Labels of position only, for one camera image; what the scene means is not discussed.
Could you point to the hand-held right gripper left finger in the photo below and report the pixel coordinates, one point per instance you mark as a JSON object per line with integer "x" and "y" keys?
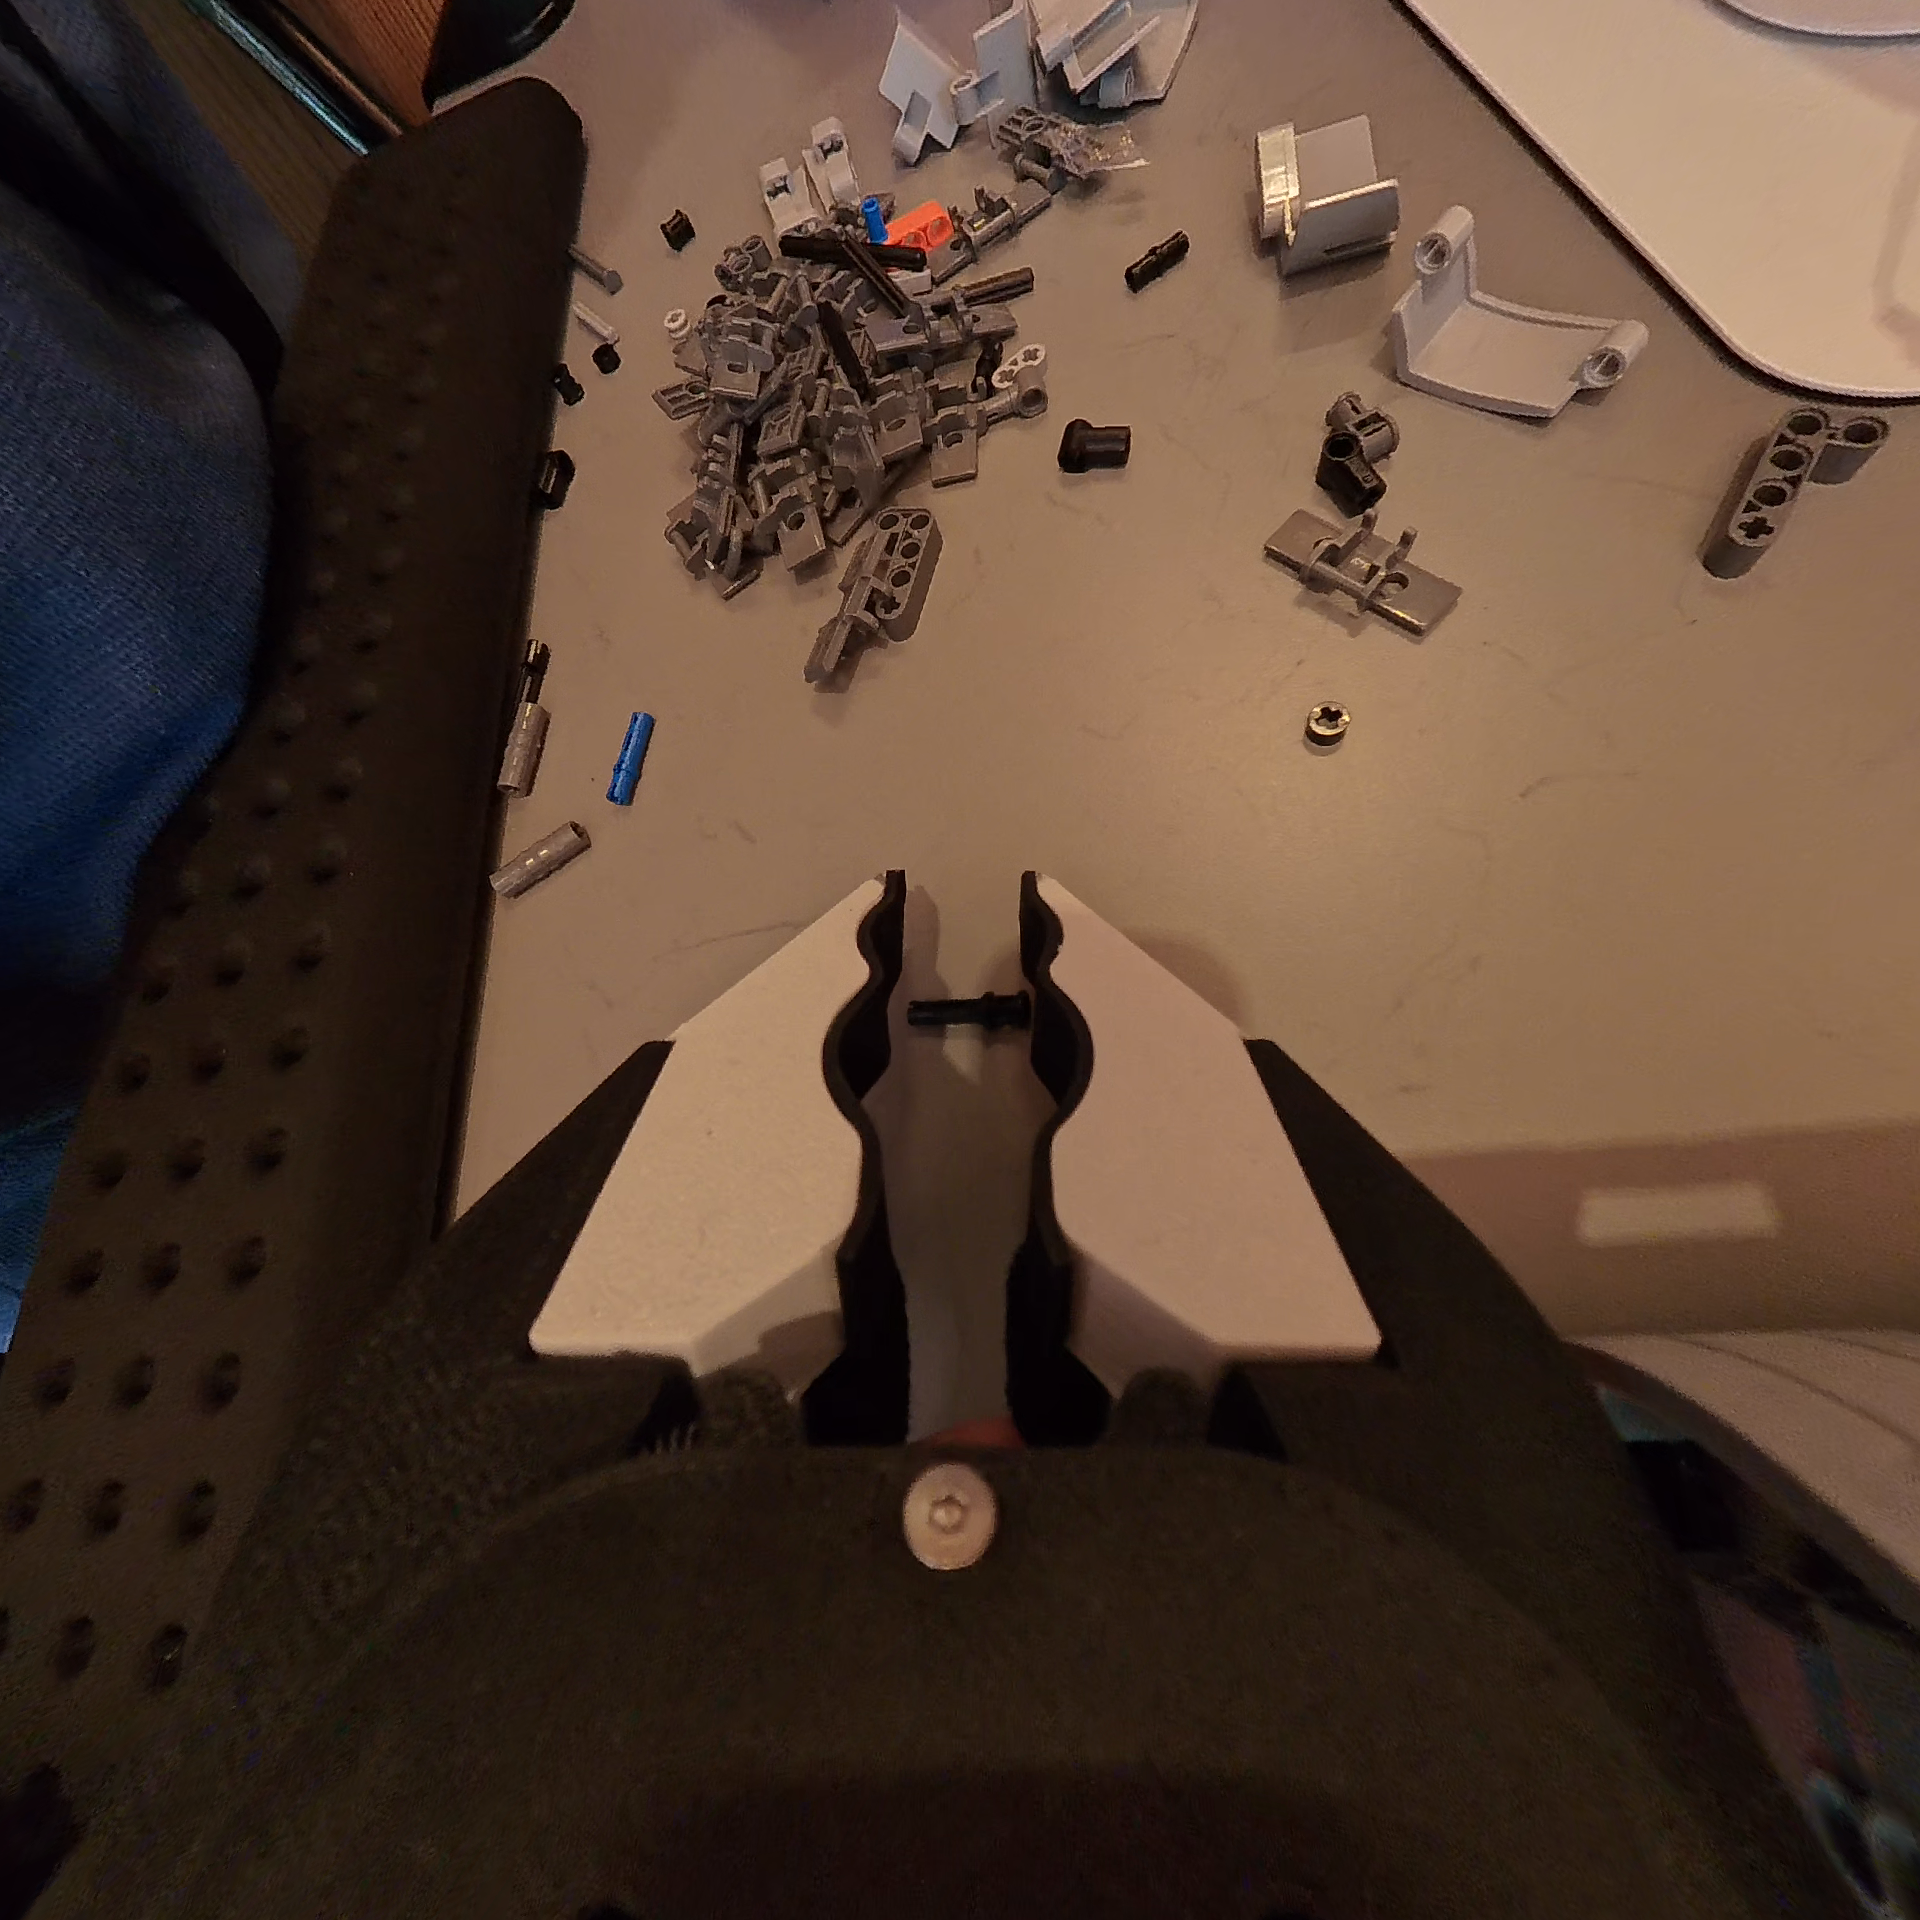
{"x": 707, "y": 1198}

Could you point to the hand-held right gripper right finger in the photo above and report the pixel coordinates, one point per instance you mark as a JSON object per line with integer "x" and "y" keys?
{"x": 1198, "y": 1198}

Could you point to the small black pin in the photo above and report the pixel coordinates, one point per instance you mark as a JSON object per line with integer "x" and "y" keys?
{"x": 1156, "y": 261}
{"x": 966, "y": 1011}

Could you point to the pale grey holed connector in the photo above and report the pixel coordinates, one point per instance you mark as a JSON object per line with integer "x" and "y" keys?
{"x": 783, "y": 193}
{"x": 835, "y": 165}

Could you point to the grey tube connector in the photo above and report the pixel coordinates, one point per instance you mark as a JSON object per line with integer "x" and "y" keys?
{"x": 542, "y": 857}

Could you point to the blue plastic pin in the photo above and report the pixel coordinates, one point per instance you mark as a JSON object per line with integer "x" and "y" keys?
{"x": 631, "y": 758}

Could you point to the grey tube with black axle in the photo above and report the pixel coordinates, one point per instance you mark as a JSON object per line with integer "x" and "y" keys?
{"x": 523, "y": 745}

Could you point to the black dimpled foam pad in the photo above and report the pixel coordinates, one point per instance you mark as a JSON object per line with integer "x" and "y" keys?
{"x": 328, "y": 750}

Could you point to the grey plate with clips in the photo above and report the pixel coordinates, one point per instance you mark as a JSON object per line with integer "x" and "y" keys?
{"x": 997, "y": 225}
{"x": 1358, "y": 574}

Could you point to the grey perforated beam assembly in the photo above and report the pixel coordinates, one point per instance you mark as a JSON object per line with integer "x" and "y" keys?
{"x": 892, "y": 569}

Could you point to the black and grey connector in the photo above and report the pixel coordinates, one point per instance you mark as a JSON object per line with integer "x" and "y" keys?
{"x": 1349, "y": 467}

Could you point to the pile of grey clip plates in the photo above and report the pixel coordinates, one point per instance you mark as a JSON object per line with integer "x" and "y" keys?
{"x": 783, "y": 453}

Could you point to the black round connector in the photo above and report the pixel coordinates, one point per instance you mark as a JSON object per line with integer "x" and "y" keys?
{"x": 1094, "y": 447}

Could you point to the person's leg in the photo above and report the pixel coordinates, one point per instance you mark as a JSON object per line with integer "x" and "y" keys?
{"x": 121, "y": 601}

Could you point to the black long axle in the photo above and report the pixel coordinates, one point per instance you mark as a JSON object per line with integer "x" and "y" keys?
{"x": 883, "y": 283}
{"x": 847, "y": 354}
{"x": 837, "y": 253}

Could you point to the pale grey short rod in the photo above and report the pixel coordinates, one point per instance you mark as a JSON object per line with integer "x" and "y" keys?
{"x": 593, "y": 321}

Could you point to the pale curved panel with pins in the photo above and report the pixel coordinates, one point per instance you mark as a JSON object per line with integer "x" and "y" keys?
{"x": 1502, "y": 349}

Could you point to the grey angled holed beam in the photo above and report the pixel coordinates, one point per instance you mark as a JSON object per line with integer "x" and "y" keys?
{"x": 1781, "y": 494}

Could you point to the grey axle rod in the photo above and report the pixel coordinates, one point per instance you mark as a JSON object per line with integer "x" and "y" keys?
{"x": 597, "y": 270}

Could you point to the orange beam with blue pin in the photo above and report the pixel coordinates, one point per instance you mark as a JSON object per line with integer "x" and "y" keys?
{"x": 916, "y": 225}

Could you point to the pale grey angled panel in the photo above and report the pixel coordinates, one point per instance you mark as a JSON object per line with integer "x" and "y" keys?
{"x": 1343, "y": 186}

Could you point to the clear plastic bit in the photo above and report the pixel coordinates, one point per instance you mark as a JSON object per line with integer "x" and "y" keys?
{"x": 1109, "y": 150}

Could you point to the dark grey holed connector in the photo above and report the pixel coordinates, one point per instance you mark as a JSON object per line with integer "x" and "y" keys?
{"x": 1036, "y": 146}

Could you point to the white rounded tray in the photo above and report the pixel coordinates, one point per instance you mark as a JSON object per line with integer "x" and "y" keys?
{"x": 1680, "y": 150}

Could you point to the heap of pale blue panels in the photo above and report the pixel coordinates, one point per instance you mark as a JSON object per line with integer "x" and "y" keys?
{"x": 1094, "y": 45}

